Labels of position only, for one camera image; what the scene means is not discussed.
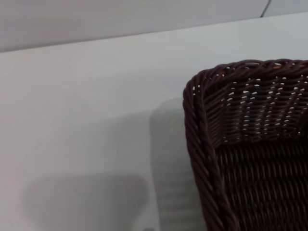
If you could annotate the dark woven wicker basket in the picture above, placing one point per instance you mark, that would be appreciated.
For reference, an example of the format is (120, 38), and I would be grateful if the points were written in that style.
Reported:
(252, 173)

